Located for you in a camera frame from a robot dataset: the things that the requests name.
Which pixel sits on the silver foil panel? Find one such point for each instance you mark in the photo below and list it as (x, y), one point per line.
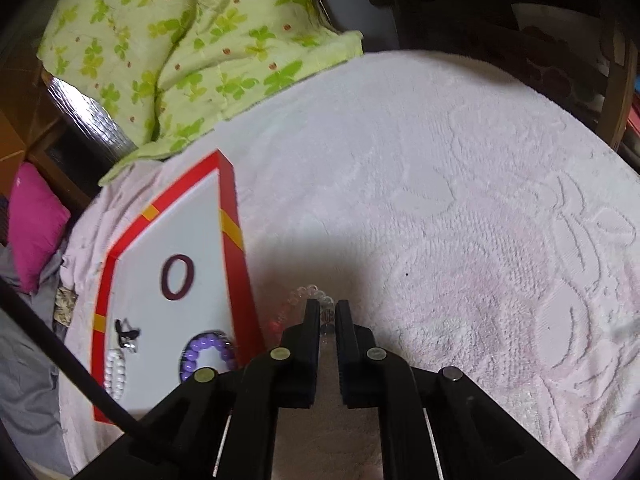
(85, 120)

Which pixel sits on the small floral cloth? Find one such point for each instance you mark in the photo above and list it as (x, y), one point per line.
(64, 305)

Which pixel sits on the magenta pillow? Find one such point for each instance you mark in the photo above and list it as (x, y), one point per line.
(37, 220)

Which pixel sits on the green floral quilt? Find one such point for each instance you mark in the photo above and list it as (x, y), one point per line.
(200, 35)

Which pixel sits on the red shallow box tray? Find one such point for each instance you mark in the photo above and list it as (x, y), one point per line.
(235, 200)

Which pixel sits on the grey bed sheet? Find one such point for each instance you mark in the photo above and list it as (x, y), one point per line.
(25, 385)

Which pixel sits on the wooden pillar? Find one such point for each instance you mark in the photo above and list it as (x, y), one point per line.
(10, 145)

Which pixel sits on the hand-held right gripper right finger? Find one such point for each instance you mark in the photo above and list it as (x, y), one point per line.
(345, 350)

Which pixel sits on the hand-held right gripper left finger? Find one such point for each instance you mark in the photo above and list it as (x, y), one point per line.
(311, 350)

